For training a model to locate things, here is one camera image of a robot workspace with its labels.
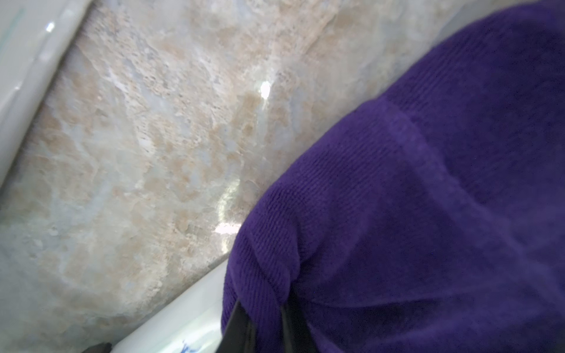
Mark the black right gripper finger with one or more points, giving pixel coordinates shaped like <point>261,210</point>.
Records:
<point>240,333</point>

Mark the white toothpaste tube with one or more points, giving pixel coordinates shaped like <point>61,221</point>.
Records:
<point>191,323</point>

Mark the white tube grey cap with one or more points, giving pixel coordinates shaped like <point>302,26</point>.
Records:
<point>34,38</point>

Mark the purple cloth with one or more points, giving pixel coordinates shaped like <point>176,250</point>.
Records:
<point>429,219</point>

